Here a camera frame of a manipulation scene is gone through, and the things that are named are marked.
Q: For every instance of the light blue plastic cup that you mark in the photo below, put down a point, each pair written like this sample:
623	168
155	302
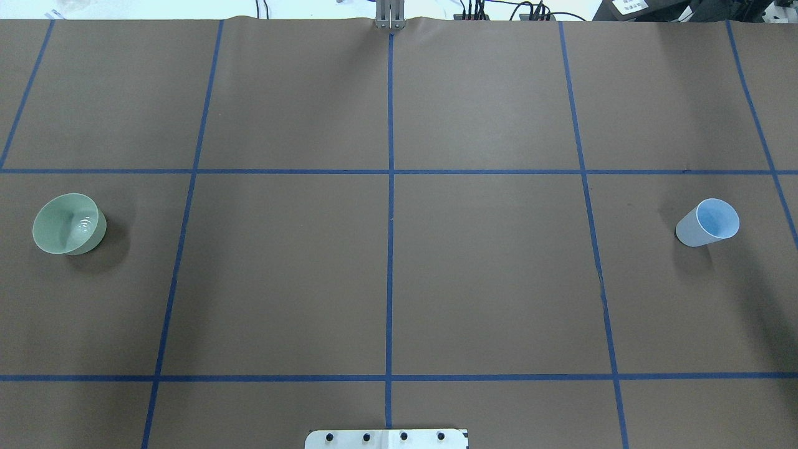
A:
712	220

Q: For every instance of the green ceramic bowl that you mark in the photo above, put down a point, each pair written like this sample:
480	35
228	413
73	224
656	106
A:
70	224

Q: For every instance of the aluminium frame post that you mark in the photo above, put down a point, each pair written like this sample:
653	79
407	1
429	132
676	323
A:
390	14

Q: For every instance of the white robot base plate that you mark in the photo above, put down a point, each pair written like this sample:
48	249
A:
389	438

